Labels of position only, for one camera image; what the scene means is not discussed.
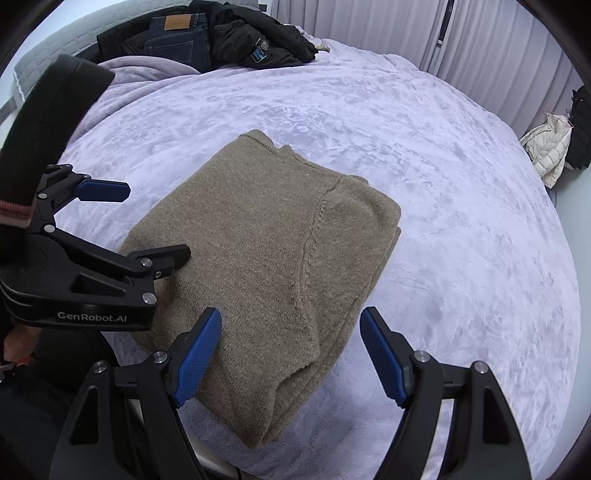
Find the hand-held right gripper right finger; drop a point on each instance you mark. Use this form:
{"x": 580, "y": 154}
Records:
{"x": 383, "y": 355}

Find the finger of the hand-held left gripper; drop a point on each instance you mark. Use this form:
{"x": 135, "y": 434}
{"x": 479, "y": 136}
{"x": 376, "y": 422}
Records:
{"x": 152, "y": 261}
{"x": 104, "y": 190}

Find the black hanging coat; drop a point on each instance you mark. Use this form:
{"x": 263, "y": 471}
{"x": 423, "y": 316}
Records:
{"x": 581, "y": 134}

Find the black jacket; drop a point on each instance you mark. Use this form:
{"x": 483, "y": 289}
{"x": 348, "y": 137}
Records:
{"x": 258, "y": 32}

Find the person's left hand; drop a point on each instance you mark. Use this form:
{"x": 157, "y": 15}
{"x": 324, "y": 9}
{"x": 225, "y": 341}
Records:
{"x": 16, "y": 344}

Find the crumpled grey-lilac blanket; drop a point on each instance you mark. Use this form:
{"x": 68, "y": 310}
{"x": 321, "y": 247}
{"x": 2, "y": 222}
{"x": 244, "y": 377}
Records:
{"x": 138, "y": 69}

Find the light grey curtain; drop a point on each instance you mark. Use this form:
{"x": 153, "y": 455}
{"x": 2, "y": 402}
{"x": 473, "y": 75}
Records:
{"x": 485, "y": 46}

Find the white bed cover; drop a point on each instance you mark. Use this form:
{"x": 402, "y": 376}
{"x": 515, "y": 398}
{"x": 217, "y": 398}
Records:
{"x": 415, "y": 184}

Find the white puffer jacket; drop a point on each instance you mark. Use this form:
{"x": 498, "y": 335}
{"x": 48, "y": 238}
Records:
{"x": 549, "y": 147}

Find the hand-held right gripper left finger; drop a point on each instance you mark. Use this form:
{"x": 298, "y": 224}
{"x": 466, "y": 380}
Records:
{"x": 198, "y": 355}

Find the dark blue jeans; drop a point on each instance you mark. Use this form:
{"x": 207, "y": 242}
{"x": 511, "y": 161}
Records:
{"x": 175, "y": 44}

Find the brown knit sweater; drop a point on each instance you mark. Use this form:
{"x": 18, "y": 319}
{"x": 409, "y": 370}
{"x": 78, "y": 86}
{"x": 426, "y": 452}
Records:
{"x": 258, "y": 240}

